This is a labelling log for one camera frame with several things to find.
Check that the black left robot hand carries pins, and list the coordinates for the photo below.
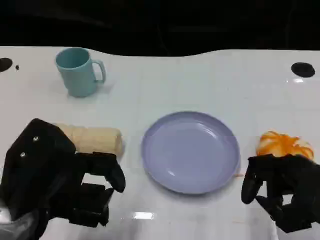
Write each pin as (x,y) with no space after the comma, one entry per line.
(42,170)

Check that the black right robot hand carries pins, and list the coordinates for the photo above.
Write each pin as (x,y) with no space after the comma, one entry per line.
(297,180)

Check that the beige towel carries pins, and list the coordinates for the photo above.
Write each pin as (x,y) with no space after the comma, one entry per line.
(97,140)

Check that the pale green mug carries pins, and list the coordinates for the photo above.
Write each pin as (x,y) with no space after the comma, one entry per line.
(78,72)

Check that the lilac plate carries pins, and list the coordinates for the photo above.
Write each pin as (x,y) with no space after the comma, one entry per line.
(191,152)

